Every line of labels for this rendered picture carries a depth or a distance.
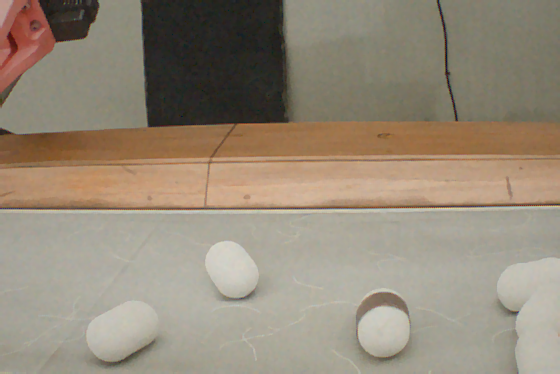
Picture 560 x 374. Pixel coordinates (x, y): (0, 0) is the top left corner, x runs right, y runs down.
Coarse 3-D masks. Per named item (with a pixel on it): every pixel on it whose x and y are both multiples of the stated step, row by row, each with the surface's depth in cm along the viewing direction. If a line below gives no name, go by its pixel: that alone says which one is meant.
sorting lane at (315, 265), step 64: (0, 256) 40; (64, 256) 40; (128, 256) 40; (192, 256) 40; (256, 256) 39; (320, 256) 39; (384, 256) 38; (448, 256) 38; (512, 256) 37; (0, 320) 33; (64, 320) 33; (192, 320) 33; (256, 320) 33; (320, 320) 32; (448, 320) 31; (512, 320) 31
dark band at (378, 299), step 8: (368, 296) 30; (376, 296) 30; (384, 296) 30; (392, 296) 30; (360, 304) 30; (368, 304) 29; (376, 304) 29; (384, 304) 29; (392, 304) 29; (400, 304) 29; (360, 312) 29; (408, 312) 30
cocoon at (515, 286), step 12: (516, 264) 31; (528, 264) 31; (540, 264) 31; (552, 264) 31; (504, 276) 31; (516, 276) 31; (528, 276) 30; (540, 276) 31; (552, 276) 31; (504, 288) 31; (516, 288) 30; (528, 288) 30; (504, 300) 31; (516, 300) 30
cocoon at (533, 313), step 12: (540, 288) 29; (552, 288) 29; (528, 300) 29; (540, 300) 28; (552, 300) 28; (528, 312) 28; (540, 312) 27; (552, 312) 27; (516, 324) 28; (528, 324) 28; (540, 324) 27; (552, 324) 27
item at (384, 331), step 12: (384, 288) 30; (372, 312) 29; (384, 312) 28; (396, 312) 29; (360, 324) 29; (372, 324) 28; (384, 324) 28; (396, 324) 28; (408, 324) 29; (360, 336) 29; (372, 336) 28; (384, 336) 28; (396, 336) 28; (408, 336) 29; (372, 348) 28; (384, 348) 28; (396, 348) 28
